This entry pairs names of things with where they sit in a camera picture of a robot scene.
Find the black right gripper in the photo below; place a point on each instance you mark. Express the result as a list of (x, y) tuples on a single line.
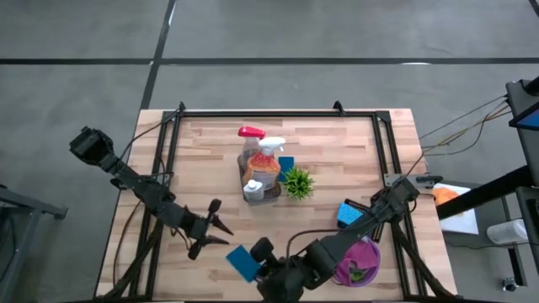
[(286, 280)]

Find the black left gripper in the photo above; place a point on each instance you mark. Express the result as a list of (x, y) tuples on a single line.
[(189, 225)]

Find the white cleaner bottle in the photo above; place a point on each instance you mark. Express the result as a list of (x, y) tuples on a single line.
[(253, 190)]

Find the white-trigger orange spray bottle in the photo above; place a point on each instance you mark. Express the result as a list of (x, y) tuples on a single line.
[(263, 166)]

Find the green microfibre cloth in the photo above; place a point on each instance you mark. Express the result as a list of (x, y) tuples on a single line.
[(358, 275)]

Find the pink cloth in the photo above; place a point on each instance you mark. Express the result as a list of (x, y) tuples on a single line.
[(358, 256)]

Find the small blue box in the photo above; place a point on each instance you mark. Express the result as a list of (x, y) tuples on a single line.
[(286, 168)]

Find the red-trigger clear spray bottle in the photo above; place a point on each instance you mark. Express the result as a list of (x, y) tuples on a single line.
[(251, 132)]

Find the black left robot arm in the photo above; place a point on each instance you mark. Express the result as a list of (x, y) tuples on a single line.
[(139, 187)]

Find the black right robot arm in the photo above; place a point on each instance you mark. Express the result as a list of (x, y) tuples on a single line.
[(358, 227)]

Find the grey translucent bin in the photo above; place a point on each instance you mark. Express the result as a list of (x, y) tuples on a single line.
[(271, 195)]

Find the purple plastic bucket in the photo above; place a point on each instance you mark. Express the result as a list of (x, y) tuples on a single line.
[(343, 280)]

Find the artificial plant in white pot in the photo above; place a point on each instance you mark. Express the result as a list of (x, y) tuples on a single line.
[(298, 183)]

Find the black plastic basket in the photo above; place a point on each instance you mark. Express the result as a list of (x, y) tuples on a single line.
[(375, 227)]

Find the orange object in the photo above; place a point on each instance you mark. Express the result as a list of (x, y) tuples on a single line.
[(444, 195)]

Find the white paper sheet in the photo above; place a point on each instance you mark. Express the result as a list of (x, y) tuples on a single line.
[(461, 219)]

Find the black stand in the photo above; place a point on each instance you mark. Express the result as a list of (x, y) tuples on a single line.
[(484, 193)]

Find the paper towel roll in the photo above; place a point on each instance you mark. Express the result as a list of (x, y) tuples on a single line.
[(507, 231)]

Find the blue-screen monitor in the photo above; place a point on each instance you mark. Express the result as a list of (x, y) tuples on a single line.
[(526, 120)]

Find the black aluminium frame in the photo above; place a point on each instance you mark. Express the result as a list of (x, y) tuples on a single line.
[(273, 114)]

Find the grey mount plate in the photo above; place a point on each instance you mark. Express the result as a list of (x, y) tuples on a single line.
[(396, 180)]

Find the grey metal table frame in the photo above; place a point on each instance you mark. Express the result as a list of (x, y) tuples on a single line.
[(33, 202)]

